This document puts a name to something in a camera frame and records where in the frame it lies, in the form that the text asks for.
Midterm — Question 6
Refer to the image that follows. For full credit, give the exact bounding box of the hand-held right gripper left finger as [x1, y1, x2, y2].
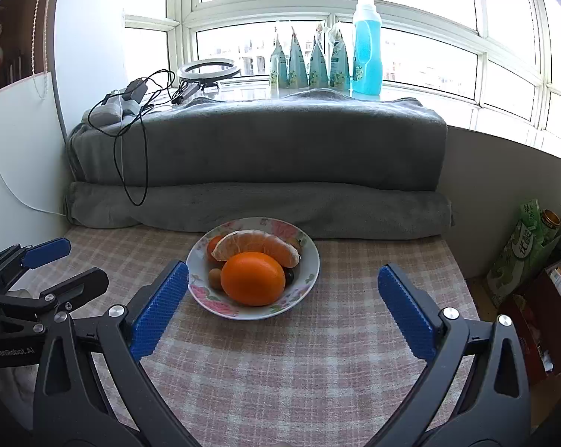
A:
[32, 261, 202, 447]

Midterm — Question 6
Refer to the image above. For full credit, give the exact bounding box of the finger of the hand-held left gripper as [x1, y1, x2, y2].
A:
[38, 267, 110, 311]
[0, 237, 72, 289]

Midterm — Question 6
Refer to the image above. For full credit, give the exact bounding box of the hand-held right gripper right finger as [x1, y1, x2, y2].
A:
[366, 262, 530, 447]

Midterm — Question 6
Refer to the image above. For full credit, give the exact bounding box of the large orange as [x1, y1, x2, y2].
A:
[221, 251, 286, 307]

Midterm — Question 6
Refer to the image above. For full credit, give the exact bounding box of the floral white bowl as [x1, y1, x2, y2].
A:
[186, 217, 321, 321]

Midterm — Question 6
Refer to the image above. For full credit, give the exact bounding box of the peeled citrus segment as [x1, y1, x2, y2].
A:
[212, 229, 303, 268]

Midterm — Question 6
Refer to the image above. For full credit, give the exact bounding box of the white board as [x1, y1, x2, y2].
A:
[0, 71, 69, 261]

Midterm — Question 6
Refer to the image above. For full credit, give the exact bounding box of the rolled grey blanket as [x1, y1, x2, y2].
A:
[66, 181, 453, 240]

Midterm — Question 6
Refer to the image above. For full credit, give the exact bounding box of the brown cardboard box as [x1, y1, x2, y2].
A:
[497, 242, 561, 385]

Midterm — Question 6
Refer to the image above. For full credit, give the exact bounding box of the green drink carton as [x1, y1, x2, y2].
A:
[488, 199, 558, 308]

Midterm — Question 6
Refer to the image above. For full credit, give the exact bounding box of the pink checked sheet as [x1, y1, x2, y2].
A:
[10, 226, 481, 434]

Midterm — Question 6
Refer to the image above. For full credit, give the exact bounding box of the white charger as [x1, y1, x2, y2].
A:
[96, 93, 141, 124]

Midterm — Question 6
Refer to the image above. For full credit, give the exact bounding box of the copper can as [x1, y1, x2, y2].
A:
[540, 209, 561, 243]

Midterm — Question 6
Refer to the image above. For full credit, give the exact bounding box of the black power adapter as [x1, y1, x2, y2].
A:
[124, 79, 149, 102]

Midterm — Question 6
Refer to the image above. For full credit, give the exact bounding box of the folded grey blanket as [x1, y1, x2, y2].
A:
[67, 89, 448, 194]

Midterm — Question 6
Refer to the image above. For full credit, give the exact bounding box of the blue detergent bottle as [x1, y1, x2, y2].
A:
[350, 3, 384, 95]

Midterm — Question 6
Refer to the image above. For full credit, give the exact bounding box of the teal refill pouch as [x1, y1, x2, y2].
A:
[287, 25, 308, 88]
[308, 25, 328, 88]
[328, 23, 351, 90]
[270, 28, 286, 89]

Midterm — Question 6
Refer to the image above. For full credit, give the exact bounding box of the thin white cable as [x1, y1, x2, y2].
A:
[0, 118, 67, 217]

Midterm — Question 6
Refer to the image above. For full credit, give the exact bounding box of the black cable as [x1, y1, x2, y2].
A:
[88, 69, 179, 206]

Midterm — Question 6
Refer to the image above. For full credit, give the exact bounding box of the black ring light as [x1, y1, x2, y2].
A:
[178, 58, 242, 91]

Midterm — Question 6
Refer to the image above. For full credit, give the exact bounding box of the white bead cord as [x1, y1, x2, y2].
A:
[29, 0, 64, 98]

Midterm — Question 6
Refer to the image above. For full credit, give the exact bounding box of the white window frame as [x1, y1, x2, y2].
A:
[122, 0, 561, 150]

